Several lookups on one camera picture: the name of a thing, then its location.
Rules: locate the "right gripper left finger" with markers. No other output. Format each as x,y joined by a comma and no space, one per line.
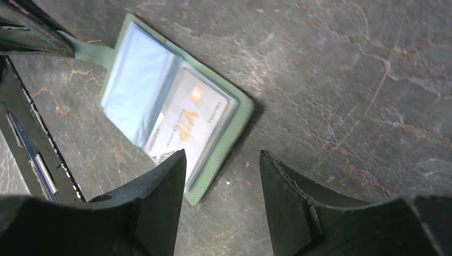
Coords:
140,217

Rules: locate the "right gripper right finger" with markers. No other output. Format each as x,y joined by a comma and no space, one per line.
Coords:
306,218

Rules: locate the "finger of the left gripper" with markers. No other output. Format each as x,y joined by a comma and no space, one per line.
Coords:
27,29

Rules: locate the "green card holder wallet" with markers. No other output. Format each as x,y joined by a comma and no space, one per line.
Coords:
141,69

